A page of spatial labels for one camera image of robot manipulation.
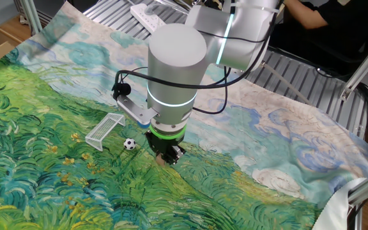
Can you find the painted landscape table cloth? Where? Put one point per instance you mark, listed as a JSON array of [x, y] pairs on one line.
[[75, 179]]

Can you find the aluminium frame post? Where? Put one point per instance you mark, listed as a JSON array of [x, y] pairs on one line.
[[367, 188], [363, 67], [32, 16]]

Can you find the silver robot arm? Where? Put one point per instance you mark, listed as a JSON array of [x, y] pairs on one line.
[[177, 64]]

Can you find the white toy soccer goal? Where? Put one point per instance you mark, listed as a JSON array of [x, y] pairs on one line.
[[115, 117]]

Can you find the small wooden cube block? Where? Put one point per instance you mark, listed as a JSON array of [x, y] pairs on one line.
[[160, 162]]

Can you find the small toy soccer ball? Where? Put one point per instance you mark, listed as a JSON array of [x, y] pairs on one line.
[[129, 144]]

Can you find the person in black shirt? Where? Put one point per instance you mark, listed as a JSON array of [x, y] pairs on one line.
[[347, 28]]

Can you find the bare forearm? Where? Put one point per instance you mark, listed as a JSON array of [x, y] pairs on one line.
[[302, 16]]

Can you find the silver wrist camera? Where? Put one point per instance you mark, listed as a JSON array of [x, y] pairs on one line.
[[133, 110]]

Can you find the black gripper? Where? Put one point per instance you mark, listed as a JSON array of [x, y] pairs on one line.
[[165, 145]]

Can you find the white power strip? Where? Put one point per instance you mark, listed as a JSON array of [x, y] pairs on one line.
[[147, 16]]

